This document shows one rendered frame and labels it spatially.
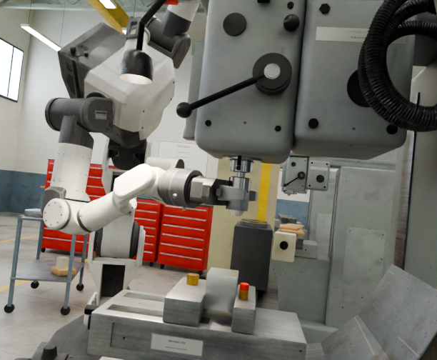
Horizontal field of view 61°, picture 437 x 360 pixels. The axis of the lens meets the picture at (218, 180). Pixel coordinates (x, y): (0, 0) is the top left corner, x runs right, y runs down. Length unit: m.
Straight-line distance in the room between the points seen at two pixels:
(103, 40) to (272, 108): 0.72
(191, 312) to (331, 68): 0.48
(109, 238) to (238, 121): 0.86
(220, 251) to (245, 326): 1.94
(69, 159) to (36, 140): 11.01
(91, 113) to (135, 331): 0.60
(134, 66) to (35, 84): 11.63
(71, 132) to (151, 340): 0.60
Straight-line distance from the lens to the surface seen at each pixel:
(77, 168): 1.04
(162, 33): 1.33
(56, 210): 1.01
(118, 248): 1.43
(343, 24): 0.74
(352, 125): 0.69
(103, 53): 1.23
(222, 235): 2.54
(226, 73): 0.73
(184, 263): 5.50
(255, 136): 0.69
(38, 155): 11.96
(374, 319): 0.91
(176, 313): 0.63
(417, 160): 0.91
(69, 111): 1.07
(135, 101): 1.12
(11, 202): 12.37
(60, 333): 1.82
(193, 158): 10.07
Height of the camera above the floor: 1.24
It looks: 2 degrees up
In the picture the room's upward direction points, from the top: 6 degrees clockwise
